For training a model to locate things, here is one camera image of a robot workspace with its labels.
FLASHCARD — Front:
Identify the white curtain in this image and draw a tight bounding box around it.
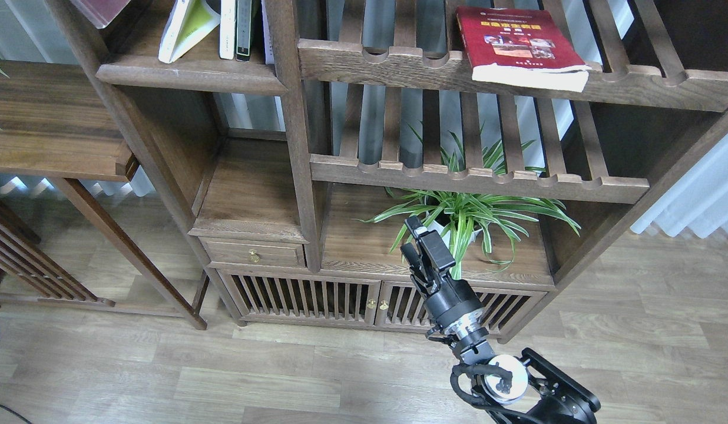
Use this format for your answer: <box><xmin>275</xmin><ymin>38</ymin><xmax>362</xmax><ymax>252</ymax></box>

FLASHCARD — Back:
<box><xmin>630</xmin><ymin>134</ymin><xmax>728</xmax><ymax>238</ymax></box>

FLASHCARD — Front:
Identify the wooden slatted rack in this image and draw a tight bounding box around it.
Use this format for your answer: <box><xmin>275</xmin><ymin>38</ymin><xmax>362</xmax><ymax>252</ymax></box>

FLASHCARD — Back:
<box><xmin>0</xmin><ymin>200</ymin><xmax>115</xmax><ymax>309</ymax></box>

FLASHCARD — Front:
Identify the dark maroon cover book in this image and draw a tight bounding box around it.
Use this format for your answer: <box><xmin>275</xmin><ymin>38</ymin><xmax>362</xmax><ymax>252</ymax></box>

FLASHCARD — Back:
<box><xmin>71</xmin><ymin>0</ymin><xmax>130</xmax><ymax>29</ymax></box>

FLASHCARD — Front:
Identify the yellow green cover book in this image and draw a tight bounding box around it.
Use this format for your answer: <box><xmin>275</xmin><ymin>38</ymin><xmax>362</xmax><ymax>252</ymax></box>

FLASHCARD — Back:
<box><xmin>158</xmin><ymin>1</ymin><xmax>221</xmax><ymax>64</ymax></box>

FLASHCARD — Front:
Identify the wooden side table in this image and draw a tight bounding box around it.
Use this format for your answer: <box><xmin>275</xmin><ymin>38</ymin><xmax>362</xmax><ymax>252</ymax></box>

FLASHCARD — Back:
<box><xmin>0</xmin><ymin>60</ymin><xmax>209</xmax><ymax>330</ymax></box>

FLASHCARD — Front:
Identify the green spider plant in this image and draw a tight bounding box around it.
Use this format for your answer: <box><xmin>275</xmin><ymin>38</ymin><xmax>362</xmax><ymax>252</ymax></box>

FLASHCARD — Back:
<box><xmin>356</xmin><ymin>125</ymin><xmax>582</xmax><ymax>280</ymax></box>

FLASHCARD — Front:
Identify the dark wooden bookshelf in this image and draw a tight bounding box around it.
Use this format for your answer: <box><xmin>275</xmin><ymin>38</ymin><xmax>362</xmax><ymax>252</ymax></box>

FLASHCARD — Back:
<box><xmin>47</xmin><ymin>1</ymin><xmax>728</xmax><ymax>343</ymax></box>

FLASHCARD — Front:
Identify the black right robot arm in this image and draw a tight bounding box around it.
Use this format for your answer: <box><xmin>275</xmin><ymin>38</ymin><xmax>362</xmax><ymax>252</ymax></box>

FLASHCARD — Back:
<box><xmin>400</xmin><ymin>216</ymin><xmax>601</xmax><ymax>423</ymax></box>

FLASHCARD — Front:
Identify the white book behind post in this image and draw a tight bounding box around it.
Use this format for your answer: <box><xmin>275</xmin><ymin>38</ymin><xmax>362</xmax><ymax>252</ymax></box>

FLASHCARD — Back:
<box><xmin>260</xmin><ymin>0</ymin><xmax>275</xmax><ymax>65</ymax></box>

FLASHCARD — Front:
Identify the dark green upright book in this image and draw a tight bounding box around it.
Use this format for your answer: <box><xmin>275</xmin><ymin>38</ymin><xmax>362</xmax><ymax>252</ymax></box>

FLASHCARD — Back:
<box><xmin>235</xmin><ymin>0</ymin><xmax>258</xmax><ymax>61</ymax></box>

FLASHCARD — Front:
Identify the white upright book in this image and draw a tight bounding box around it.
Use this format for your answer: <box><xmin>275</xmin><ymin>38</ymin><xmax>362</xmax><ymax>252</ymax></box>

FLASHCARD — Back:
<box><xmin>219</xmin><ymin>0</ymin><xmax>237</xmax><ymax>60</ymax></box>

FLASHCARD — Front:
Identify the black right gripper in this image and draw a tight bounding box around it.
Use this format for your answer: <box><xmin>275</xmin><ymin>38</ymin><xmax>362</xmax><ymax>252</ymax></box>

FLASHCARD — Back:
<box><xmin>400</xmin><ymin>216</ymin><xmax>482</xmax><ymax>340</ymax></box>

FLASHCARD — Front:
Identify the red cover book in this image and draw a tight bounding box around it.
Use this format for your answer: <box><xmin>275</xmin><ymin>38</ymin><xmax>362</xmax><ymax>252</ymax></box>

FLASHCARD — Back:
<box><xmin>456</xmin><ymin>6</ymin><xmax>591</xmax><ymax>93</ymax></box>

